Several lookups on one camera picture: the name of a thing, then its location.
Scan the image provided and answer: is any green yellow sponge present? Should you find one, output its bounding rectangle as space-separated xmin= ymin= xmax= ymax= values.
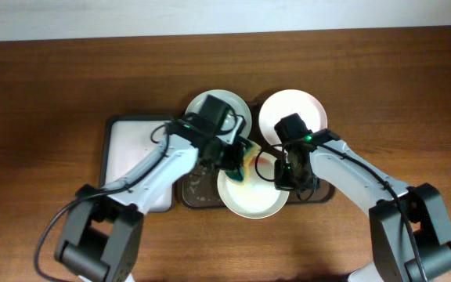
xmin=225 ymin=136 xmax=261 ymax=185

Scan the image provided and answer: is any white front plate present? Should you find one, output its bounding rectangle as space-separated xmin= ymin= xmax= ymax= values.
xmin=217 ymin=153 xmax=290 ymax=219

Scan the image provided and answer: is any pale green plate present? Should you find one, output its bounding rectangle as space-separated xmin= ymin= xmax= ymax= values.
xmin=185 ymin=89 xmax=252 ymax=138

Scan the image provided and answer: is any pinkish white plate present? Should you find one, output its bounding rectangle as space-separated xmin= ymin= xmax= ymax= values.
xmin=258 ymin=89 xmax=328 ymax=145

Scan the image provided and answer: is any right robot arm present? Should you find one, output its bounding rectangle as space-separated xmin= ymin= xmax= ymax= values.
xmin=274 ymin=114 xmax=451 ymax=282

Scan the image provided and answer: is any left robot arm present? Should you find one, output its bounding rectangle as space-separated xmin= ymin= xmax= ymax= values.
xmin=54 ymin=95 xmax=251 ymax=281

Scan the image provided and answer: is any large brown tray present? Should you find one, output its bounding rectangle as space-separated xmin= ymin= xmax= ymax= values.
xmin=176 ymin=102 xmax=337 ymax=209

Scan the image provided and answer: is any small dark tray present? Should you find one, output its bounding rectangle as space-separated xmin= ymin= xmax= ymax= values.
xmin=98 ymin=114 xmax=177 ymax=214

